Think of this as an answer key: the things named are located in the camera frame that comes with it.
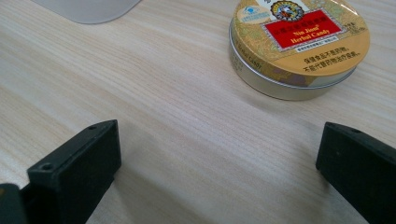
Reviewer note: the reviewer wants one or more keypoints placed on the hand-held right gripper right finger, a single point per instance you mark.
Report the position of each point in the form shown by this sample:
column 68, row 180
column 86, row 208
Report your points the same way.
column 361, row 168

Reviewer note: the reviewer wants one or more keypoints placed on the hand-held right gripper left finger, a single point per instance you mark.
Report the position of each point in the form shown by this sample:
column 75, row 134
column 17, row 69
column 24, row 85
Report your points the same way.
column 77, row 174

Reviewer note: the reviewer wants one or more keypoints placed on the round gold candy tin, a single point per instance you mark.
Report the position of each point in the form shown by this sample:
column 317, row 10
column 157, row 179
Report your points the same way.
column 311, row 49

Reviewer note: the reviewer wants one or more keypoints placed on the clear plastic storage box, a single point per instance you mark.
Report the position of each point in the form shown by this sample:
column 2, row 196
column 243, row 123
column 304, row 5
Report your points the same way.
column 87, row 9

